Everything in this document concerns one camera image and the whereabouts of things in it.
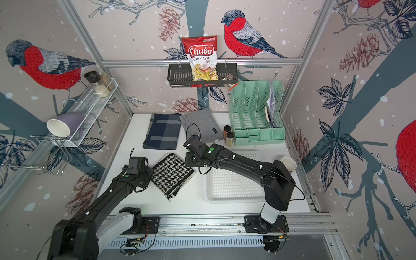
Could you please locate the black white houndstooth scarf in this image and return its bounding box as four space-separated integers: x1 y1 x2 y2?
152 153 195 200

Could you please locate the grey scarf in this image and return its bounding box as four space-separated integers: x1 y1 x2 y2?
180 108 223 144

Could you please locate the navy plaid scarf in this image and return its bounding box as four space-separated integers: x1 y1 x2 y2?
143 113 182 151

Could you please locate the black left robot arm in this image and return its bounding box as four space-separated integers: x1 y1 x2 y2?
47 166 158 260

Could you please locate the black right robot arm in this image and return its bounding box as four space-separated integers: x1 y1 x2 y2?
183 140 296 224

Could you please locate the white plastic basket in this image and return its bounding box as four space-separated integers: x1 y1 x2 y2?
203 168 265 204

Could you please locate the beige spice jar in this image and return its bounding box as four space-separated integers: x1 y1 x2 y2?
225 132 235 147

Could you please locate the orange spice jar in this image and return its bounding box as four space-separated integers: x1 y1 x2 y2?
223 125 231 139

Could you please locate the mint green file organizer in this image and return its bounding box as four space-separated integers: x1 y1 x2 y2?
229 80 286 146

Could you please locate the dark green paper cup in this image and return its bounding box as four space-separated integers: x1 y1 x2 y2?
280 157 297 173

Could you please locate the purple paper cup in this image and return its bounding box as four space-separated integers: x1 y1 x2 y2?
47 113 86 138

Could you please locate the red cassava chips bag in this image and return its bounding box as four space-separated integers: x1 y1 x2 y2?
182 36 218 81

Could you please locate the black lid jar on shelf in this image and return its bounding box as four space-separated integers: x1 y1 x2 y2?
84 71 101 86

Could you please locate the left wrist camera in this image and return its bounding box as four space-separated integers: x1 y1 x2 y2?
126 157 148 175

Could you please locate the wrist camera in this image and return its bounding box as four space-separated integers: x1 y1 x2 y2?
183 135 206 153
126 157 148 175

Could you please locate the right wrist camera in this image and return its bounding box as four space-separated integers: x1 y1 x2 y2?
183 135 206 153

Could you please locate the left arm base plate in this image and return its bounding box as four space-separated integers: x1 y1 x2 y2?
119 207 161 235

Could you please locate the black wall basket shelf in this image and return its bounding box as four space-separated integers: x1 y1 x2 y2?
167 63 237 87

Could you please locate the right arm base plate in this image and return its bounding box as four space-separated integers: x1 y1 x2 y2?
243 215 289 235

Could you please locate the white wire wall shelf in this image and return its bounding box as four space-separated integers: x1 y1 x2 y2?
52 79 119 147

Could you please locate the aluminium frame rail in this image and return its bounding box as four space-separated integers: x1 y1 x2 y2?
100 57 304 68

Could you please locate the chrome wire cup holder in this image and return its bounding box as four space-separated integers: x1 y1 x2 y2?
1 134 75 176

